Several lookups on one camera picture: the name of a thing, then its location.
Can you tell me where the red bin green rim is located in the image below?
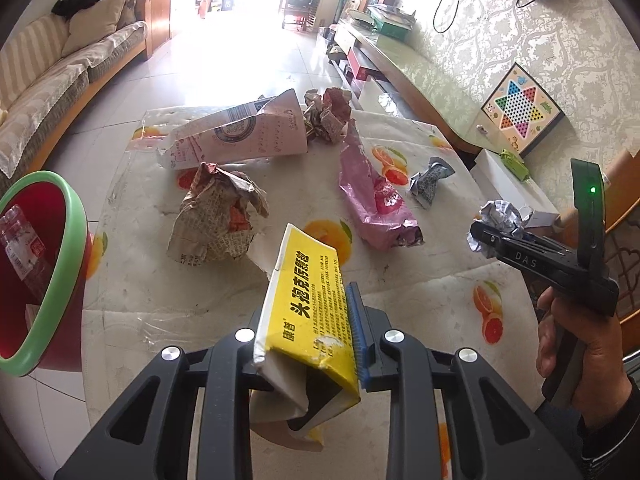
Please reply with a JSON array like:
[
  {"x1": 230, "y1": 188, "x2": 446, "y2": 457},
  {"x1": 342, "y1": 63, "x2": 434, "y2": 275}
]
[{"x1": 0, "y1": 171, "x2": 91, "y2": 377}]

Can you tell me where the pink white paper bag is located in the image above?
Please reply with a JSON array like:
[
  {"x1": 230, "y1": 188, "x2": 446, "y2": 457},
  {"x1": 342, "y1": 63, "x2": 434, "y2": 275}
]
[{"x1": 156, "y1": 89, "x2": 307, "y2": 170}]

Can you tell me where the yellow medicine box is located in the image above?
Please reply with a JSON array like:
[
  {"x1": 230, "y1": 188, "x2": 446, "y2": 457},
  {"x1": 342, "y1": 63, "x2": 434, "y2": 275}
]
[{"x1": 250, "y1": 224, "x2": 360, "y2": 452}]

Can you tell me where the right hand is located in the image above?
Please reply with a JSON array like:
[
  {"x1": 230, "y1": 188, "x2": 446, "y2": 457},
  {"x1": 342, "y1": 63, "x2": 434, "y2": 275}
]
[{"x1": 536, "y1": 287, "x2": 632, "y2": 429}]

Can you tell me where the long tv cabinet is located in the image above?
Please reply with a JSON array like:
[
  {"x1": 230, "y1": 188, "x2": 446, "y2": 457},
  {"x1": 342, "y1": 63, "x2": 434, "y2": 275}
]
[{"x1": 334, "y1": 20, "x2": 494, "y2": 155}]

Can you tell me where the plastic bottle in bin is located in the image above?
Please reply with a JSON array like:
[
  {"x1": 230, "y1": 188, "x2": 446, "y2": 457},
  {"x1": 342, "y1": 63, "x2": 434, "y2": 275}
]
[{"x1": 1, "y1": 205, "x2": 52, "y2": 304}]

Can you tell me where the chinese checkers board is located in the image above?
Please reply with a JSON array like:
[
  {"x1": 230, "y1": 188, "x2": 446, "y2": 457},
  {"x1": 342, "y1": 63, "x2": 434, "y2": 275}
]
[{"x1": 480, "y1": 62, "x2": 565, "y2": 157}]

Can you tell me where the wooden frame sofa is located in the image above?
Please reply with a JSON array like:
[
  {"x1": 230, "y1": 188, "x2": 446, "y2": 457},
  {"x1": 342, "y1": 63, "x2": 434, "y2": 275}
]
[{"x1": 1, "y1": 0, "x2": 153, "y2": 188}]

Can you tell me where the pink foil snack bag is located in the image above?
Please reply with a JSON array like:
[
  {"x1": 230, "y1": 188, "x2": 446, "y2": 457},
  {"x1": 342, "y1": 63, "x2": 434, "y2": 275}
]
[{"x1": 338, "y1": 119, "x2": 424, "y2": 252}]

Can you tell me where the crumpled red paper wad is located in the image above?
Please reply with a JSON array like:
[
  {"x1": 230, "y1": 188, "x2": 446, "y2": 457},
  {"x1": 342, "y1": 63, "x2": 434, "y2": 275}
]
[{"x1": 303, "y1": 87, "x2": 352, "y2": 144}]

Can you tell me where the grey snack wrapper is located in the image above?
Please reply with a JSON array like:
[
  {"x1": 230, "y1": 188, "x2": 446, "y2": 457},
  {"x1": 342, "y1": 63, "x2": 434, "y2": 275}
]
[{"x1": 409, "y1": 156, "x2": 456, "y2": 209}]

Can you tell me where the beige cushion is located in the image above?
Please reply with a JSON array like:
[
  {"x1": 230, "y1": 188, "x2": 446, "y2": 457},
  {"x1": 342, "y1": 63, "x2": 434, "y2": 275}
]
[{"x1": 61, "y1": 0, "x2": 126, "y2": 56}]

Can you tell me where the small green toy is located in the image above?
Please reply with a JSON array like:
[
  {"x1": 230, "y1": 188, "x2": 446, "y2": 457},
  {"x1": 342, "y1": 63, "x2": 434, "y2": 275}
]
[{"x1": 499, "y1": 150, "x2": 529, "y2": 182}]

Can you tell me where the crumpled newspaper ball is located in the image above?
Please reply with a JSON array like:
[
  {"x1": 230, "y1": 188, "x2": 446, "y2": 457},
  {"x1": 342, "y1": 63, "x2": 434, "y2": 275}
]
[{"x1": 167, "y1": 162, "x2": 269, "y2": 266}]

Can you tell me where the white paper ball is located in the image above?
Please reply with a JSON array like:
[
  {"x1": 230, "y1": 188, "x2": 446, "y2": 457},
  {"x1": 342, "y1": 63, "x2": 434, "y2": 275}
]
[{"x1": 466, "y1": 200, "x2": 526, "y2": 258}]

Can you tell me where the green box on cabinet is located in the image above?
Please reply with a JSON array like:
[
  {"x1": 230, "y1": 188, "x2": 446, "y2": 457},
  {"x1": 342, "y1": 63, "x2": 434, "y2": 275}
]
[{"x1": 368, "y1": 4, "x2": 416, "y2": 41}]

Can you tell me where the wooden chair far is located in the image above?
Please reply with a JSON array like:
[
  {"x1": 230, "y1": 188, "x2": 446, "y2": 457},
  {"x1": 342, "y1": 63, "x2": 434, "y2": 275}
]
[{"x1": 280, "y1": 0, "x2": 320, "y2": 32}]

